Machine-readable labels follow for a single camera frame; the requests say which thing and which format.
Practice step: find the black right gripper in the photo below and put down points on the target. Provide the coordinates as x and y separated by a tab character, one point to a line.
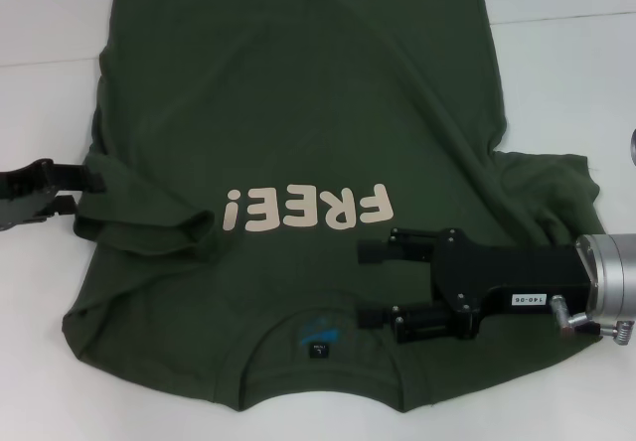
507	269

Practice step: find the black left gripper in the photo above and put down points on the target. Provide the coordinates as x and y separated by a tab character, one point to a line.
20	188

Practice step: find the dark green FREE t-shirt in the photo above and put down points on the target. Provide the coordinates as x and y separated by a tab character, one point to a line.
298	88

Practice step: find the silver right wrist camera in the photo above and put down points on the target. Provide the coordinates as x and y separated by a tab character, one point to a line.
633	145

